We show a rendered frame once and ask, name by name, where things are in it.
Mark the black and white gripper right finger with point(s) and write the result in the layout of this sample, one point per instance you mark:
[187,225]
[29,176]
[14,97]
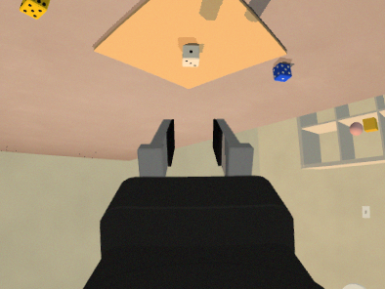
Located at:
[235,158]

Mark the blue die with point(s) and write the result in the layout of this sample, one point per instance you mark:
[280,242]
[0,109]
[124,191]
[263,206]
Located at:
[282,72]

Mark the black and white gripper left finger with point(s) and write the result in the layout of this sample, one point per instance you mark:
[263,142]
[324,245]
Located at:
[156,157]

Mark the orange flat mat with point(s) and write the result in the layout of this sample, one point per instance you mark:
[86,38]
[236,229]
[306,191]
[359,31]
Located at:
[229,35]

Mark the white die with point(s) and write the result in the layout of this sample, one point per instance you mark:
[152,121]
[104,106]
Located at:
[191,55]

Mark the yellow die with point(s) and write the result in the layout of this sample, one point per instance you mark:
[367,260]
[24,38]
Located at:
[34,8]

